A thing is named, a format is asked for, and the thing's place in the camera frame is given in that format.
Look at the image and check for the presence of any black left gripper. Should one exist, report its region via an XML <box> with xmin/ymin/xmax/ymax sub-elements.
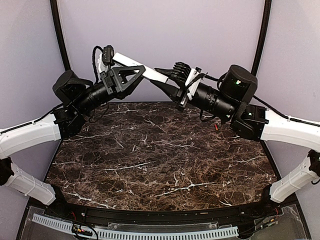
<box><xmin>73</xmin><ymin>63</ymin><xmax>147</xmax><ymax>114</ymax></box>

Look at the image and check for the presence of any white remote control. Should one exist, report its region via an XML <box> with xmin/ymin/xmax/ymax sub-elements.
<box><xmin>112</xmin><ymin>52</ymin><xmax>170</xmax><ymax>85</ymax></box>

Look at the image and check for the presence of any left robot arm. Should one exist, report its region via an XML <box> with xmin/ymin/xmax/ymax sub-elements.
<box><xmin>0</xmin><ymin>65</ymin><xmax>146</xmax><ymax>218</ymax></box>

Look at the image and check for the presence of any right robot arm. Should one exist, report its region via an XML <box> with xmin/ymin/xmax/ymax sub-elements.
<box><xmin>153</xmin><ymin>62</ymin><xmax>320</xmax><ymax>217</ymax></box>

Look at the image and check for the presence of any black frame post left rear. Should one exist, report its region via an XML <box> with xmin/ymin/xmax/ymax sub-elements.
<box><xmin>49</xmin><ymin>0</ymin><xmax>71</xmax><ymax>71</ymax></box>

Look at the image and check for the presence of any black frame post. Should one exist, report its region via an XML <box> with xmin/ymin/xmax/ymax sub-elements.
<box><xmin>251</xmin><ymin>0</ymin><xmax>272</xmax><ymax>76</ymax></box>
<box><xmin>49</xmin><ymin>0</ymin><xmax>71</xmax><ymax>71</ymax></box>

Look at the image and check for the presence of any black frame post right rear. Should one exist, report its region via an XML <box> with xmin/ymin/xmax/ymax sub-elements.
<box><xmin>251</xmin><ymin>0</ymin><xmax>272</xmax><ymax>76</ymax></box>

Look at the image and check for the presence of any black front frame rail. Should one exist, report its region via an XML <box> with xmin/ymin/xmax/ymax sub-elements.
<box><xmin>44</xmin><ymin>197</ymin><xmax>278</xmax><ymax>230</ymax></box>

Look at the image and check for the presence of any white slotted cable duct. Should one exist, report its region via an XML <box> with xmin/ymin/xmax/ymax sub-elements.
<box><xmin>31</xmin><ymin>213</ymin><xmax>239</xmax><ymax>240</ymax></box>

